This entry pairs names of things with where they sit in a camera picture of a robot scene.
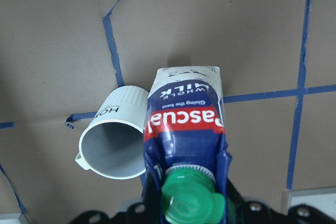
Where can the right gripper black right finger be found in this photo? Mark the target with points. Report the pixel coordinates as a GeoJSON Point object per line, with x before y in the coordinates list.
{"type": "Point", "coordinates": [234, 204]}

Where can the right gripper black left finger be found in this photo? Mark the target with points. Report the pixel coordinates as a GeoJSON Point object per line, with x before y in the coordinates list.
{"type": "Point", "coordinates": [150, 199]}

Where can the white grey mug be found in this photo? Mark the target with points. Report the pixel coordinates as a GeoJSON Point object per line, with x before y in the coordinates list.
{"type": "Point", "coordinates": [112, 144]}

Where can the blue white milk carton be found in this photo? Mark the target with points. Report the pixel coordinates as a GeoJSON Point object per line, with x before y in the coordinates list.
{"type": "Point", "coordinates": [185, 146]}

